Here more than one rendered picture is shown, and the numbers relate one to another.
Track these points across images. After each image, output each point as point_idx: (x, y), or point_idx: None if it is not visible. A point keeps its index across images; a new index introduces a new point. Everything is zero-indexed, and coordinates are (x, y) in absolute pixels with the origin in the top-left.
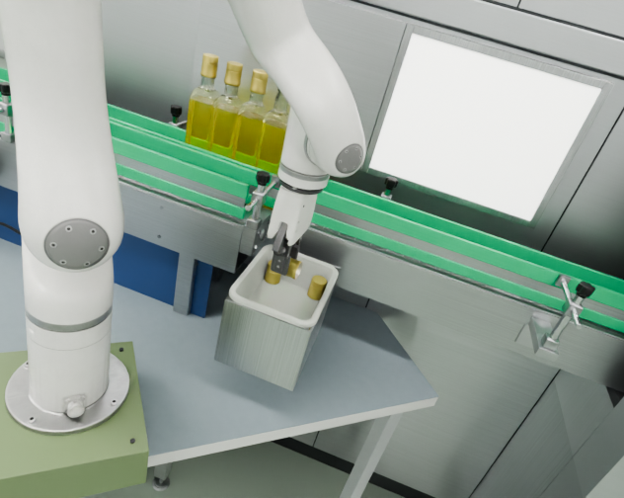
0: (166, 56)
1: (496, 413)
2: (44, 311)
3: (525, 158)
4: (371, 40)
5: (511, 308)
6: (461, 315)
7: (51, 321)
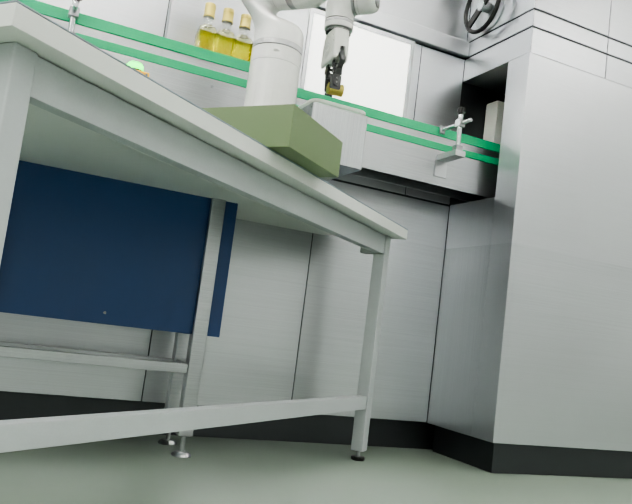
0: (136, 25)
1: (422, 296)
2: (290, 33)
3: (388, 85)
4: (292, 15)
5: (425, 152)
6: (402, 163)
7: (293, 40)
